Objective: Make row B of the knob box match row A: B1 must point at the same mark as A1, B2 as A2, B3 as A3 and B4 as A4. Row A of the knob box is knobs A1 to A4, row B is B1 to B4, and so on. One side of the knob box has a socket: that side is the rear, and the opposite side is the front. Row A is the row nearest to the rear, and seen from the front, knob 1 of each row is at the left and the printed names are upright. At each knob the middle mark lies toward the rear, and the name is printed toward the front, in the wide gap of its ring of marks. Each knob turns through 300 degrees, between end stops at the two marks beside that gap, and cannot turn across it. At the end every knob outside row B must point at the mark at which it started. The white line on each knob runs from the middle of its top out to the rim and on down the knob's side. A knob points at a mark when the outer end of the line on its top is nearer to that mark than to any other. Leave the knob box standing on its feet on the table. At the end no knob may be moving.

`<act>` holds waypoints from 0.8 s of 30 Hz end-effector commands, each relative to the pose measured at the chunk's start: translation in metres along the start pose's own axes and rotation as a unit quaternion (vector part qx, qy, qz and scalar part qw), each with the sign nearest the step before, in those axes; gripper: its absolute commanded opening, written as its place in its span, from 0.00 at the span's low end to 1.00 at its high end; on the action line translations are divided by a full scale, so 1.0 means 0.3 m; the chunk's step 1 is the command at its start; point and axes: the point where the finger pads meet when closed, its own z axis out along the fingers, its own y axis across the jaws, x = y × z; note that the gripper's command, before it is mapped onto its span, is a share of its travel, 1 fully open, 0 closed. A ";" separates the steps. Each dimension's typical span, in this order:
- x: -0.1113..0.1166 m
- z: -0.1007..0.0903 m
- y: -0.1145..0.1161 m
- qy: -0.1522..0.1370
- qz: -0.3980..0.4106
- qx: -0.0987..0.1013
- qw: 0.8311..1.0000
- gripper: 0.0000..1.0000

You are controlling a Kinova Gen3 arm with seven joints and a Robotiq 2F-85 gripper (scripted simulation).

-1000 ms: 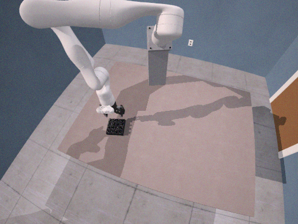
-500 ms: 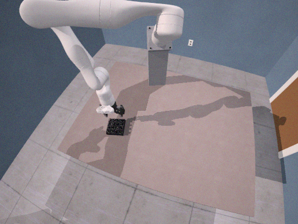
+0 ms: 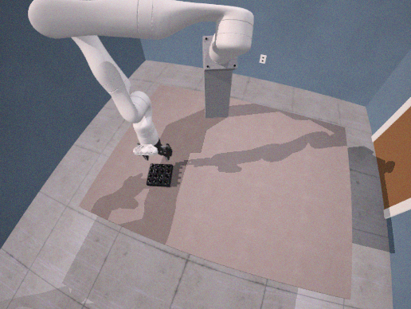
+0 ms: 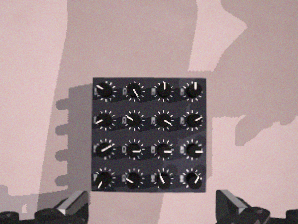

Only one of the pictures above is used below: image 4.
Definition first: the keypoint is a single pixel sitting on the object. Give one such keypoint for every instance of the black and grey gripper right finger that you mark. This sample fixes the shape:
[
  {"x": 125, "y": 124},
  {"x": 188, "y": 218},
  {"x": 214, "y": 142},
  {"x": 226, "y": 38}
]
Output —
[{"x": 226, "y": 202}]

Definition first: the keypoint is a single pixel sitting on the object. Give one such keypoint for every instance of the dark grey knob box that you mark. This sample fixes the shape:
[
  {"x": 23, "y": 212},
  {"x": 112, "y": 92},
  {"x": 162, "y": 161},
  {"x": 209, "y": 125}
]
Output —
[{"x": 149, "y": 118}]

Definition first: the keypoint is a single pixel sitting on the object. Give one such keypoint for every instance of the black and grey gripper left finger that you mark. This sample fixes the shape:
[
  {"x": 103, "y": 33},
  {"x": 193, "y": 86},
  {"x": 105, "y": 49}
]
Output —
[{"x": 76, "y": 204}]

